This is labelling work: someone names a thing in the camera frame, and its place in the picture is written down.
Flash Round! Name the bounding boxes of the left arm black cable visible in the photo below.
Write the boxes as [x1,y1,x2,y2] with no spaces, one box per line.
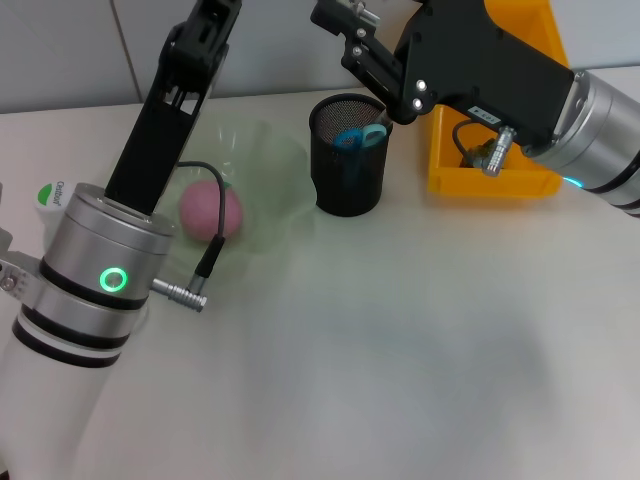
[151,160,227,315]

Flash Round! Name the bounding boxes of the blue scissors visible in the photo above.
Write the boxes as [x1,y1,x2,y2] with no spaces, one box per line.
[333,124,389,184]

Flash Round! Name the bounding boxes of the clear water bottle green label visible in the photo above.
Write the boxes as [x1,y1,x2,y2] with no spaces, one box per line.
[33,180,79,224]

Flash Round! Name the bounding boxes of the green glass fruit plate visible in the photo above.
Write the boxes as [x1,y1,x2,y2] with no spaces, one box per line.
[162,117,320,274]

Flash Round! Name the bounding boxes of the black mesh pen holder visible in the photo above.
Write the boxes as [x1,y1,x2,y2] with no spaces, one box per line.
[308,93,396,219]

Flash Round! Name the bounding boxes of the green plastic wrapper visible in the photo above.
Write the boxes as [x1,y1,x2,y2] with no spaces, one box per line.
[462,141,497,169]

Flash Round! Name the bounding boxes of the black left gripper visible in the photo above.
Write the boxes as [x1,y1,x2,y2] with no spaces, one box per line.
[103,0,245,217]

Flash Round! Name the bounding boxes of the pink peach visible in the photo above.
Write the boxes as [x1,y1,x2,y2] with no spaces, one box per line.
[178,179,246,244]

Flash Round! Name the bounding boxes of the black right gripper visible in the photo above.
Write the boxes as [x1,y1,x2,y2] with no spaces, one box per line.
[308,0,577,152]

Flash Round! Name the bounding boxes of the yellow plastic bin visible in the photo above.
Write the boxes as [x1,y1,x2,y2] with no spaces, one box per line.
[427,0,572,200]

